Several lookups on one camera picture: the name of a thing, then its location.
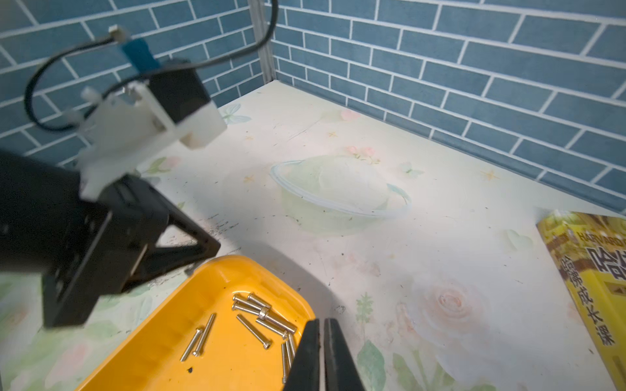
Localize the pile of silver screws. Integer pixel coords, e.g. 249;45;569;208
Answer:
179;291;298;390

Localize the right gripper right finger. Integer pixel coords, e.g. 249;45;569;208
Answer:
324;319;365;391

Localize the yellow paperback book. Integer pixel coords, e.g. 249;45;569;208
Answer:
537;210;625;390

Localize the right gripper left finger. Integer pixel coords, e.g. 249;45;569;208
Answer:
283;319;320;391

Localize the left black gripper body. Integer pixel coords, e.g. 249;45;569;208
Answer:
1;152;169;327

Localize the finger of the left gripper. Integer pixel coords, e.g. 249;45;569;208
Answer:
122;207;221;293

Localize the yellow plastic storage tray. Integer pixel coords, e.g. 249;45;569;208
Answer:
79;255;316;390

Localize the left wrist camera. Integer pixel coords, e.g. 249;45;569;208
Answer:
63;23;228;201

